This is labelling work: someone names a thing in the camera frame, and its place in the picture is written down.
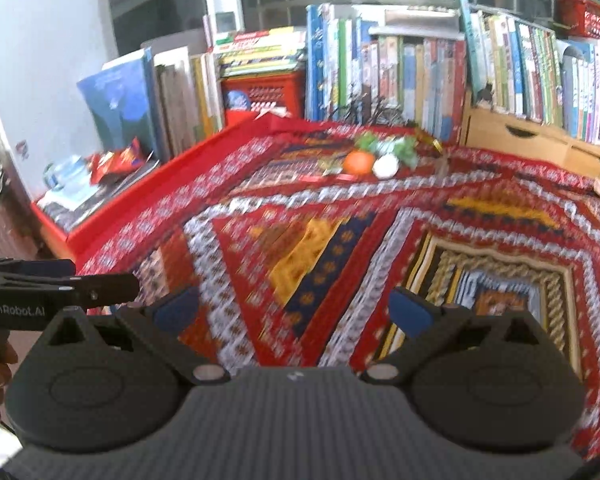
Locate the grey gridded board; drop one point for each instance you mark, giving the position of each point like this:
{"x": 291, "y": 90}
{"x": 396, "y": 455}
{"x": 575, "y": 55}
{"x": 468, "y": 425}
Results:
{"x": 175, "y": 45}

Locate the wooden desktop shelf with drawers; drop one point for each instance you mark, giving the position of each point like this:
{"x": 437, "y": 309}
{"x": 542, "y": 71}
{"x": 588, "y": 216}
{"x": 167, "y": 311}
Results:
{"x": 505, "y": 135}

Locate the white flat box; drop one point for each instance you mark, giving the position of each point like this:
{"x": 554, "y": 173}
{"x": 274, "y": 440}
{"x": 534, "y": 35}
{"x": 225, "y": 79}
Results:
{"x": 415, "y": 20}

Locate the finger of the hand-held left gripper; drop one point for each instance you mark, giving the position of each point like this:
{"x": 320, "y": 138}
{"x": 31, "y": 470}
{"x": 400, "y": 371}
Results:
{"x": 105, "y": 290}
{"x": 30, "y": 269}

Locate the clear blue plastic bag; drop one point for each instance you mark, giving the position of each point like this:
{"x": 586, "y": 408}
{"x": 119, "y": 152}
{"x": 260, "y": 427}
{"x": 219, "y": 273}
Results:
{"x": 67, "y": 175}

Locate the miniature black bicycle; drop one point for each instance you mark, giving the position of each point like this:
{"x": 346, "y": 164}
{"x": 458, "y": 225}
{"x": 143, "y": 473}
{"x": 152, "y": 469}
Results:
{"x": 380, "y": 112}

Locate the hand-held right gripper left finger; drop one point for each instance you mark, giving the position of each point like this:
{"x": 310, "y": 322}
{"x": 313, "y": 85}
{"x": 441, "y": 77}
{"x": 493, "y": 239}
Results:
{"x": 176, "y": 312}

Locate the red plastic crate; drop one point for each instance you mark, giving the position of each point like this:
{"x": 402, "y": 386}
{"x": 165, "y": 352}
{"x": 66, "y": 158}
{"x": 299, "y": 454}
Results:
{"x": 275, "y": 92}

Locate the green gold wrapper strip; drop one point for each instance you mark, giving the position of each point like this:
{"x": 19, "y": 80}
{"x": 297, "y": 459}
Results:
{"x": 432, "y": 145}

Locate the green white plastic wrapper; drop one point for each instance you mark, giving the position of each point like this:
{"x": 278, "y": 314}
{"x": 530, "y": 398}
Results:
{"x": 407, "y": 152}

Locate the red patterned tablecloth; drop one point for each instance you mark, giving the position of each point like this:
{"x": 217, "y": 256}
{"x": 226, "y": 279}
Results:
{"x": 305, "y": 220}

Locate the red snack bag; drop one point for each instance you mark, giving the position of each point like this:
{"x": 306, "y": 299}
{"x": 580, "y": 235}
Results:
{"x": 115, "y": 162}

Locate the black round figurine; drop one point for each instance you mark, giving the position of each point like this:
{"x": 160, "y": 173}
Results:
{"x": 482, "y": 96}

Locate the row of tall upright books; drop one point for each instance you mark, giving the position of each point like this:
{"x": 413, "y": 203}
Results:
{"x": 405, "y": 75}

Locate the row of pale upright books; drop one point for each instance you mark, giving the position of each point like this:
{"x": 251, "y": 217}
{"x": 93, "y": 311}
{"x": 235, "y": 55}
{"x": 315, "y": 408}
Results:
{"x": 185, "y": 100}

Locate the large blue book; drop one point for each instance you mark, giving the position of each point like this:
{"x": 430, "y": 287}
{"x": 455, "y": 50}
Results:
{"x": 120, "y": 105}

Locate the orange fruit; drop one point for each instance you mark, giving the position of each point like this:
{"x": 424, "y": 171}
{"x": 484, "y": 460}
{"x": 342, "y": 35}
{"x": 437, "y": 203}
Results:
{"x": 359, "y": 164}

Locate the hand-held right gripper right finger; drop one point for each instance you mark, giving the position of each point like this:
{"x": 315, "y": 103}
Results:
{"x": 411, "y": 312}

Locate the white toy garlic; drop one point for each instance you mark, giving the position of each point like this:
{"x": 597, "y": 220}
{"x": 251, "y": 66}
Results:
{"x": 386, "y": 166}

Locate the pile of magazines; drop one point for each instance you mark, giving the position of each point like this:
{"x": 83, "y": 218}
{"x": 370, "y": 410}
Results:
{"x": 95, "y": 205}

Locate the row of thin colourful books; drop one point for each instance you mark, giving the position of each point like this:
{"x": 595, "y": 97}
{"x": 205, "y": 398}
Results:
{"x": 530, "y": 75}

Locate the flat stack of books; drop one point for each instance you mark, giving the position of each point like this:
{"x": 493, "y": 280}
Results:
{"x": 260, "y": 52}

